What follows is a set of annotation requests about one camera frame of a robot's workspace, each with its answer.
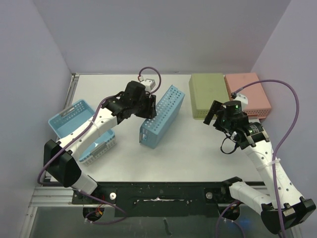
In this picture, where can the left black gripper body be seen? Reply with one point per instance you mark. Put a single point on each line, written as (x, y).
(139, 107)

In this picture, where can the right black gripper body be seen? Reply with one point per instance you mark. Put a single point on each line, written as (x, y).
(218, 118)

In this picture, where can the large blue perforated basket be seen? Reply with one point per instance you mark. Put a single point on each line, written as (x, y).
(153, 130)

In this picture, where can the yellow-green perforated basket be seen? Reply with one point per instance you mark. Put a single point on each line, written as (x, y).
(204, 88)

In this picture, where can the pink perforated basket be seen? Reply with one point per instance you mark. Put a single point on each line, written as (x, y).
(258, 103)

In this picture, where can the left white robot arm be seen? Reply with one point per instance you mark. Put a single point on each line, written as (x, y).
(61, 157)

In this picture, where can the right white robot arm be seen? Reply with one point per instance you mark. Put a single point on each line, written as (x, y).
(284, 206)

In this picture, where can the small blue perforated basket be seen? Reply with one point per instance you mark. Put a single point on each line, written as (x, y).
(71, 118)

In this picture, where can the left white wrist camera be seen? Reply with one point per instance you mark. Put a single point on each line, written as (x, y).
(148, 83)

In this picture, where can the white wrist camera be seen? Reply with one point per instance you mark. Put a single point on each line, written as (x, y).
(241, 98)
(148, 83)

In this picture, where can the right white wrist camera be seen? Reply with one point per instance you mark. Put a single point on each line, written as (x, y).
(241, 98)

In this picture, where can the black table front rail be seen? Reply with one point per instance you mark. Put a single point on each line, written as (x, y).
(165, 199)

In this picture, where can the aluminium frame rail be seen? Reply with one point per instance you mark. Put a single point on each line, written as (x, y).
(44, 197)

